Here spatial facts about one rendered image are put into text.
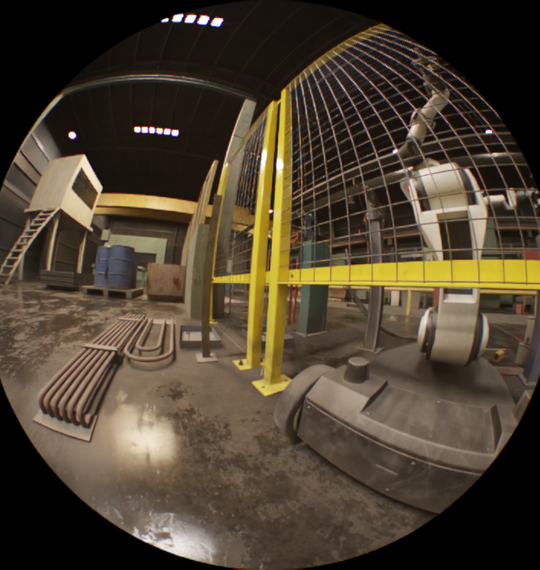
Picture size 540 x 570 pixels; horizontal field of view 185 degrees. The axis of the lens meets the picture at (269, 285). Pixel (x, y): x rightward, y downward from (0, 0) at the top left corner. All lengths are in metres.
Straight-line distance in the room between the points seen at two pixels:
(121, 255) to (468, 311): 4.01
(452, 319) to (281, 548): 0.51
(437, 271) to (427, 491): 0.37
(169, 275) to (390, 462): 3.47
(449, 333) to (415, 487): 0.30
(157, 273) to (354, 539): 3.56
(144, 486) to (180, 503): 0.07
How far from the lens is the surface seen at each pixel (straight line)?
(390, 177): 10.27
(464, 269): 0.37
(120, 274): 3.75
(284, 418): 0.37
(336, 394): 0.31
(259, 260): 0.71
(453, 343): 0.44
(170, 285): 3.42
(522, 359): 1.48
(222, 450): 0.45
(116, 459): 0.48
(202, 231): 1.88
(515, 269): 0.41
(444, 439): 0.30
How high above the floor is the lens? 0.37
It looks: 1 degrees up
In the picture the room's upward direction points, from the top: 4 degrees clockwise
